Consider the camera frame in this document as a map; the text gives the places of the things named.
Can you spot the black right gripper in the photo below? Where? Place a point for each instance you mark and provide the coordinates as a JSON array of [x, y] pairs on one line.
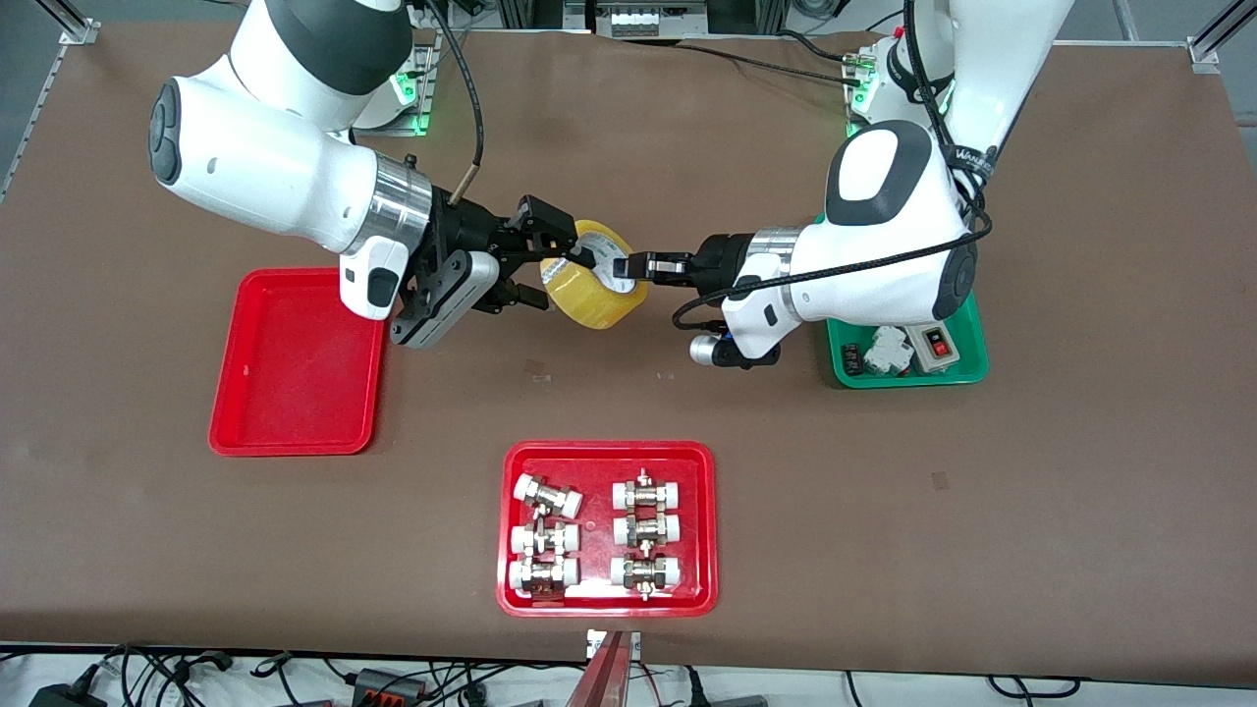
[[464, 228]]

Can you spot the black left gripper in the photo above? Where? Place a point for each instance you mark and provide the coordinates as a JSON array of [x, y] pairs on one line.
[[722, 257]]

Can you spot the yellow packing tape roll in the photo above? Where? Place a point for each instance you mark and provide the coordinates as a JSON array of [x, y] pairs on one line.
[[594, 299]]

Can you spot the red plastic tray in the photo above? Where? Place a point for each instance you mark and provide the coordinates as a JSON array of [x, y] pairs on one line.
[[597, 525], [295, 383]]

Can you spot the green plastic tray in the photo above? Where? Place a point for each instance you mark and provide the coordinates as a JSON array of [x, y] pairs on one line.
[[972, 368]]

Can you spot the small black component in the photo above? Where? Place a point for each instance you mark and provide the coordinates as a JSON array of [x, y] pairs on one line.
[[854, 359]]

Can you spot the brass valve white caps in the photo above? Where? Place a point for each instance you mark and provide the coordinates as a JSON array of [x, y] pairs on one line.
[[645, 572], [545, 539], [646, 492], [543, 575], [548, 496], [646, 530]]

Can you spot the white circuit breaker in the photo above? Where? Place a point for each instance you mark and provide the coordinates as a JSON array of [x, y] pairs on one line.
[[892, 353]]

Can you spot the white power strip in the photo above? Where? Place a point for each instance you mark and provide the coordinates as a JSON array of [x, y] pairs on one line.
[[643, 22]]

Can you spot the white label plate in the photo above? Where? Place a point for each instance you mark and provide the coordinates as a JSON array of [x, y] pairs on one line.
[[592, 643]]

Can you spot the grey adapter orange clips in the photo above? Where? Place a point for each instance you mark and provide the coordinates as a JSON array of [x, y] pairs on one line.
[[388, 684]]

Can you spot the black power adapter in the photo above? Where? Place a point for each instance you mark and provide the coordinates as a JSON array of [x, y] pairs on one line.
[[64, 695]]

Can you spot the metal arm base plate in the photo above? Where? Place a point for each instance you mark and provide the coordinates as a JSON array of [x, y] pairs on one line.
[[424, 93]]

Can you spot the grey switch box red button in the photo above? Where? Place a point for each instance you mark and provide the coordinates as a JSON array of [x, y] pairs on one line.
[[941, 346]]

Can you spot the red metal post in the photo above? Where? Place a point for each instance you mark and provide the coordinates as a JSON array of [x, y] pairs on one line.
[[601, 678]]

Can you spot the aluminium corner bracket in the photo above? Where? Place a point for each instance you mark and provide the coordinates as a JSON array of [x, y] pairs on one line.
[[1206, 51], [81, 32]]

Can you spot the perforated metal rail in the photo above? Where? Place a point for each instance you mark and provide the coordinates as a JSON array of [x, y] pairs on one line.
[[39, 118]]

